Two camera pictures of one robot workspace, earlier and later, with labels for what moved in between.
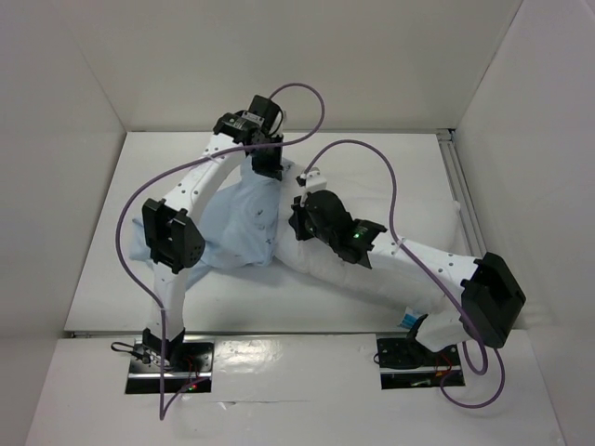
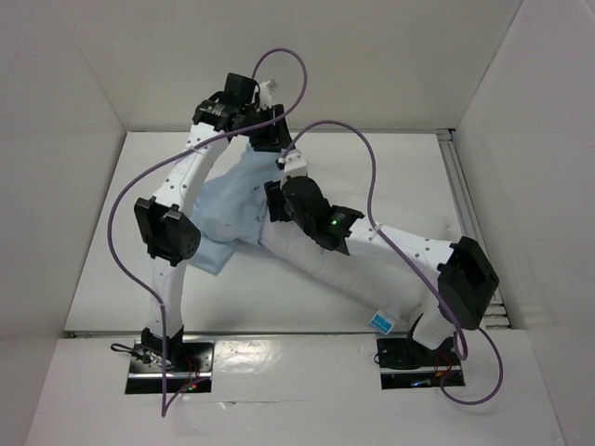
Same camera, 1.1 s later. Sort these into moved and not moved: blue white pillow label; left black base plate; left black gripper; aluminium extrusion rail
Moved: left black gripper; blue white pillow label
Not moved: left black base plate; aluminium extrusion rail
